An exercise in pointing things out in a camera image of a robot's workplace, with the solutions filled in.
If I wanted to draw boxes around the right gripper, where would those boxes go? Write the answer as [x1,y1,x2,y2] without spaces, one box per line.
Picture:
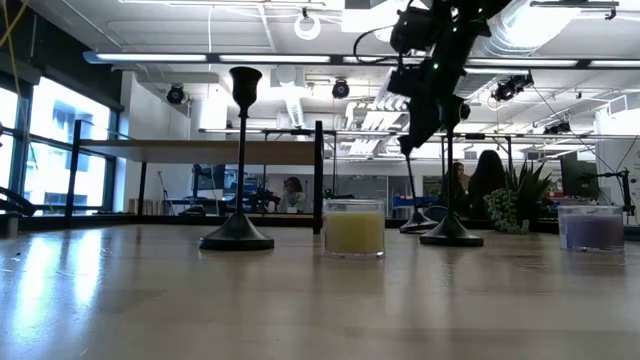
[387,59,474,149]

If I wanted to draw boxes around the short black candlestick holder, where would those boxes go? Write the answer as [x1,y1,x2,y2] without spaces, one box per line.
[398,135,441,235]

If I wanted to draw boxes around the medium black candlestick holder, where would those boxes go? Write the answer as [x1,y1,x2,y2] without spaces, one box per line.
[419,95,485,248]

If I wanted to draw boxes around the yellow candle glass jar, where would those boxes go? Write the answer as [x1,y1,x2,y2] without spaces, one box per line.
[322,198,387,260]

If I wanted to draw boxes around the purple candle glass jar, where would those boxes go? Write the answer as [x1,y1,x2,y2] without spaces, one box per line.
[556,204,626,254]

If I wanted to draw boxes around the tall black candlestick holder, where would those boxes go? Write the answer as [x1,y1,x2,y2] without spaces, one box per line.
[198,66,276,252]

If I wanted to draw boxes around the white parallel ceiling pipes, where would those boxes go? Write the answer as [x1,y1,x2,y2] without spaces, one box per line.
[344,69,419,157]

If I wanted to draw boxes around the person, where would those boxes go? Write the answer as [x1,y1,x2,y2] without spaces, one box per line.
[281,175,308,214]
[467,148,508,217]
[442,160,471,217]

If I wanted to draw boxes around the blue storage bin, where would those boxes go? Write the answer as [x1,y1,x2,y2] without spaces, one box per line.
[392,195,426,209]

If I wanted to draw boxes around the dark office chair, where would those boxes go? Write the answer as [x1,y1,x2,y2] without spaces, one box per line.
[423,204,454,224]

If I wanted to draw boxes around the green potted plant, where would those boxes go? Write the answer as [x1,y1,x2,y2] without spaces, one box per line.
[483,160,555,236]

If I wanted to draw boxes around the white round ceiling fixture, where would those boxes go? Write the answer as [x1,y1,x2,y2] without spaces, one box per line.
[293,11,323,42]

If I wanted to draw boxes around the black computer monitor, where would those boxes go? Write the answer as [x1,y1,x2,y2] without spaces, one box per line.
[559,151,601,200]

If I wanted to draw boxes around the long light bar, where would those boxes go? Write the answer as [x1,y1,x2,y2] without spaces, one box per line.
[82,49,640,71]

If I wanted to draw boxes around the black right camera cable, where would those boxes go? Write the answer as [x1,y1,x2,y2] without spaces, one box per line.
[352,23,401,65]

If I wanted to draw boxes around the silver ventilation duct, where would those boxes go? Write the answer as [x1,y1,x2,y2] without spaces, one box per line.
[452,0,584,101]

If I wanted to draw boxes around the wooden shelf black metal frame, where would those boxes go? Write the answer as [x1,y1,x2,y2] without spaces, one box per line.
[64,119,325,236]

